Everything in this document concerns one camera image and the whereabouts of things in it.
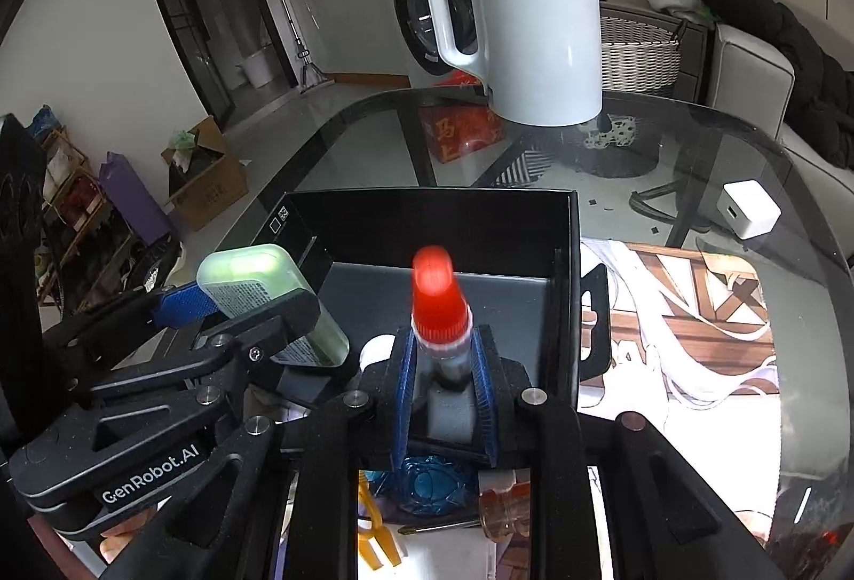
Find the red capped clear bottle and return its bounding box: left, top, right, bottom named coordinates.
left=410, top=244, right=476, bottom=414

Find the white kitchen base cabinet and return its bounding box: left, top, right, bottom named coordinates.
left=287, top=0, right=394, bottom=81

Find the white electric kettle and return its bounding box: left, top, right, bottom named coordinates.
left=420, top=0, right=611, bottom=126

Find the person's left hand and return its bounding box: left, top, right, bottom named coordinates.
left=99, top=517, right=160, bottom=562

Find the orange handled screwdriver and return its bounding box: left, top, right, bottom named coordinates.
left=397, top=483, right=535, bottom=554

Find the black jacket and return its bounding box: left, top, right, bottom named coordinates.
left=694, top=0, right=854, bottom=168

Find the wicker laundry basket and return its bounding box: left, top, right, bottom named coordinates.
left=600, top=3, right=688, bottom=97

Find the purple bag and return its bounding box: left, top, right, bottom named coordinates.
left=99, top=151, right=176, bottom=248

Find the white round cap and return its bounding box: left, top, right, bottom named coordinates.
left=362, top=336, right=396, bottom=369

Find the black upright object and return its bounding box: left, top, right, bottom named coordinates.
left=0, top=113, right=49, bottom=421

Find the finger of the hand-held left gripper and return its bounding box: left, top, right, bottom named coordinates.
left=80, top=293, right=321, bottom=414
left=43, top=281, right=221, bottom=381

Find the flat mop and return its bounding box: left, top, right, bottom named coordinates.
left=263, top=0, right=335, bottom=94

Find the brown cardboard box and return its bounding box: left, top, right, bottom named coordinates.
left=160, top=116, right=251, bottom=231

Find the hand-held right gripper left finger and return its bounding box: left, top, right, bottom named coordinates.
left=140, top=323, right=428, bottom=580

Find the wooden shelf rack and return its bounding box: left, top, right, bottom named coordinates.
left=27, top=106, right=135, bottom=314

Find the black framed glass door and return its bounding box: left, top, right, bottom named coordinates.
left=133, top=0, right=281, bottom=121

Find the white washing machine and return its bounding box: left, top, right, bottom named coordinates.
left=382, top=0, right=508, bottom=91

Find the white bucket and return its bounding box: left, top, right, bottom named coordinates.
left=236, top=50, right=278, bottom=88

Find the yellow plastic clip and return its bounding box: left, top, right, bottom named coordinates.
left=357, top=473, right=405, bottom=574

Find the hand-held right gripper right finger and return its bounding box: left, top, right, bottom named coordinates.
left=467, top=323, right=785, bottom=580

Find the printed table mat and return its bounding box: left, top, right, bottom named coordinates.
left=357, top=240, right=783, bottom=580

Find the white charger cube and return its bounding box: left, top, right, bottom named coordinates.
left=722, top=180, right=781, bottom=240

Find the black cardboard box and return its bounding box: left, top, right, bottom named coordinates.
left=250, top=189, right=611, bottom=414

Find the grey sofa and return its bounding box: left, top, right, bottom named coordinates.
left=694, top=23, right=854, bottom=234

